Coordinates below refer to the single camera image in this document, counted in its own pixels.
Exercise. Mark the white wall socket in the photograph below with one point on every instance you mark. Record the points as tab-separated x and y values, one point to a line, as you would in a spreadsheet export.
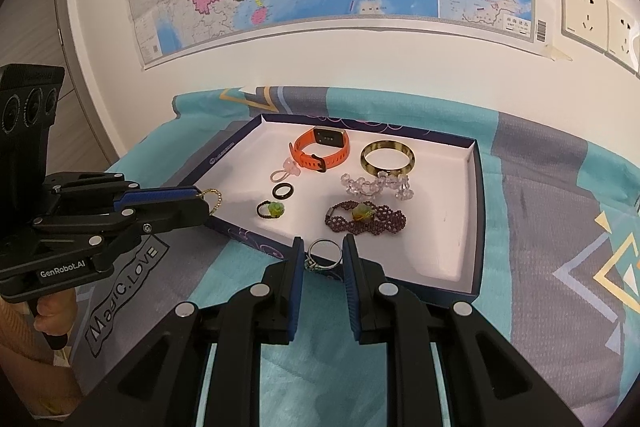
582	12
622	32

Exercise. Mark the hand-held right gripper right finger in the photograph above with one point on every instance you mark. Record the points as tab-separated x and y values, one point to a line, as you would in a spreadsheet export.
350	287

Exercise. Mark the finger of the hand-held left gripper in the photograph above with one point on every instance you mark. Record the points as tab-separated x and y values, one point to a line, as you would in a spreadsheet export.
175	214
160	196

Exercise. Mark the clear tape strip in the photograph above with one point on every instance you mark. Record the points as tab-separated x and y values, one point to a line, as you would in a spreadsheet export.
557	53

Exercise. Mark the orange smart watch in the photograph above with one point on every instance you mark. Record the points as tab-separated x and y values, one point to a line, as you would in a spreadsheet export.
302	142

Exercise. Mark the person's left forearm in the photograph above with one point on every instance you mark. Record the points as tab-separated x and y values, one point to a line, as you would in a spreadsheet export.
20	357

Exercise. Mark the tortoiseshell bangle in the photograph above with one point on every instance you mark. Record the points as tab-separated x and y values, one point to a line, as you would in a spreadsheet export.
363	158

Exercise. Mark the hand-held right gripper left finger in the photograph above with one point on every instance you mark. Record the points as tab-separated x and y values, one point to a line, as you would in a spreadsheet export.
298	287

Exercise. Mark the amber flower charm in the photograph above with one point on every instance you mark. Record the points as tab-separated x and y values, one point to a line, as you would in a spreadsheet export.
361	212

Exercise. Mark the person's left hand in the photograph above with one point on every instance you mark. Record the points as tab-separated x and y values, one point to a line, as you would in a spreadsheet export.
50	314

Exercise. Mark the grey door panel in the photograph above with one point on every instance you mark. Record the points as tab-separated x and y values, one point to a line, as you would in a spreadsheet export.
30	7

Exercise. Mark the dark blue tray box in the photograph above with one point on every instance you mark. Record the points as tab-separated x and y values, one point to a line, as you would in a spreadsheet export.
440	217

